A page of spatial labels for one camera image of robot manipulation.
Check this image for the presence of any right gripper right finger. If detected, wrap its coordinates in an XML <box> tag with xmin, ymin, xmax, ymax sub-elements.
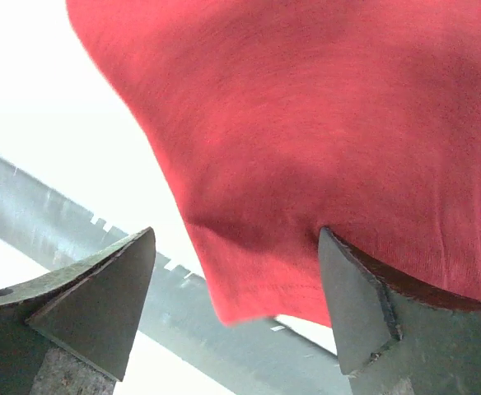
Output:
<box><xmin>318</xmin><ymin>228</ymin><xmax>481</xmax><ymax>394</ymax></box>

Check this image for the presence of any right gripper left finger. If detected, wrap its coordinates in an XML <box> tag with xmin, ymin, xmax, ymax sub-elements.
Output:
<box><xmin>0</xmin><ymin>228</ymin><xmax>156</xmax><ymax>394</ymax></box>

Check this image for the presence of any dark maroon t-shirt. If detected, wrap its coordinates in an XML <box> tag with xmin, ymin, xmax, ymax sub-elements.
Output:
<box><xmin>67</xmin><ymin>1</ymin><xmax>481</xmax><ymax>325</ymax></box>

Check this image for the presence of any aluminium frame rail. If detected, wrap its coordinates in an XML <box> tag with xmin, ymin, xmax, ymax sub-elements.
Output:
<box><xmin>0</xmin><ymin>157</ymin><xmax>350</xmax><ymax>394</ymax></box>

